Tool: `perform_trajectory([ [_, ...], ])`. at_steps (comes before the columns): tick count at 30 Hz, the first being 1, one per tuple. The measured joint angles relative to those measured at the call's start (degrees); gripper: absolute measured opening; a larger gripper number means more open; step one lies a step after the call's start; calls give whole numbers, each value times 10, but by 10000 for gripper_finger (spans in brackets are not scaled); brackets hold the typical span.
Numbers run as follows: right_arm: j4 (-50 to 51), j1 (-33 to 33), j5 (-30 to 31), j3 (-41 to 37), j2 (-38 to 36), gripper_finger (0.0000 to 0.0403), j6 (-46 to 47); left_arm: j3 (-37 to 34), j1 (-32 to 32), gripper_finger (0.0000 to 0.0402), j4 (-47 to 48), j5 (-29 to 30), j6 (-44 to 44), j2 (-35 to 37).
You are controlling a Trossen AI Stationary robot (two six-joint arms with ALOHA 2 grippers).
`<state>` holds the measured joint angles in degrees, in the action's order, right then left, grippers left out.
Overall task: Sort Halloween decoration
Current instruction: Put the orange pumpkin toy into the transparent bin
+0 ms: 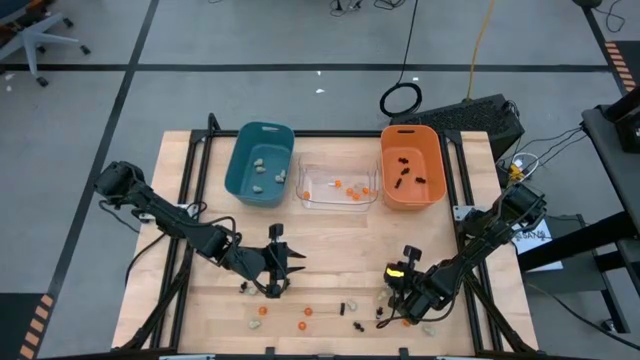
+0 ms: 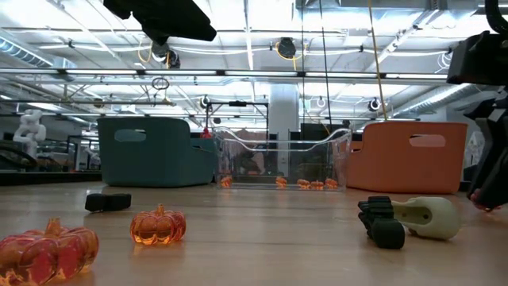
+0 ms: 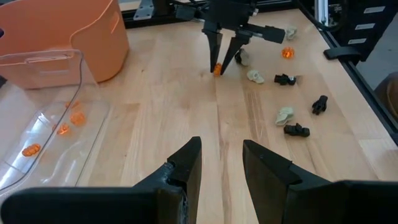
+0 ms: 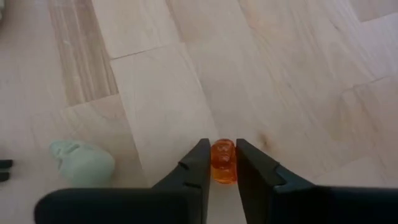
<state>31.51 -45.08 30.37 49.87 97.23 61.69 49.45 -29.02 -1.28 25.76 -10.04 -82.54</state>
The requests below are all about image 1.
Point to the black box device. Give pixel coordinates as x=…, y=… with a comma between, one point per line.
x=627, y=130

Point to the black metal desk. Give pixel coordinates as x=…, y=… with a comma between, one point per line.
x=615, y=165

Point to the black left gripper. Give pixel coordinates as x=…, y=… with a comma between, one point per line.
x=276, y=265

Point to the white printed paper sheet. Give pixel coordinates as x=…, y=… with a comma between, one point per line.
x=540, y=252

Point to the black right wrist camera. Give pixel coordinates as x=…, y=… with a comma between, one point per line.
x=412, y=252

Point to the black perforated computer case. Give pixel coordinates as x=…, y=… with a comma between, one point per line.
x=465, y=117

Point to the orange plastic bin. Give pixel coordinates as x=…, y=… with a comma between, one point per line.
x=425, y=195

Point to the small yellow tag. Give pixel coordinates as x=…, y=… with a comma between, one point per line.
x=395, y=273

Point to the black orange striped floor mat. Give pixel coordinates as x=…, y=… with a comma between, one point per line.
x=622, y=65
x=25, y=325

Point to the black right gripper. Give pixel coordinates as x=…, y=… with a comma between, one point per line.
x=415, y=295

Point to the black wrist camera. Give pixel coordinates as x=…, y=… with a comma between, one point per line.
x=412, y=252
x=275, y=231

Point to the teal plastic bin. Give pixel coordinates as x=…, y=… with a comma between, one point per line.
x=245, y=150

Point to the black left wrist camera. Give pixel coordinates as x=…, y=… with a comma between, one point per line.
x=275, y=231

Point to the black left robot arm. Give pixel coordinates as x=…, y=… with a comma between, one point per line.
x=165, y=217

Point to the clear plastic bin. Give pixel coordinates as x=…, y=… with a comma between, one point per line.
x=325, y=202

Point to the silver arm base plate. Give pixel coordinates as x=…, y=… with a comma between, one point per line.
x=461, y=212
x=145, y=217

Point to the grey office chair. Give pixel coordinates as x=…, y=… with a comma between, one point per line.
x=35, y=37

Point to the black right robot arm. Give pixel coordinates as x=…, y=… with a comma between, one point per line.
x=485, y=235

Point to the yellow plug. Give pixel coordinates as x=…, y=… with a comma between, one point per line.
x=515, y=172

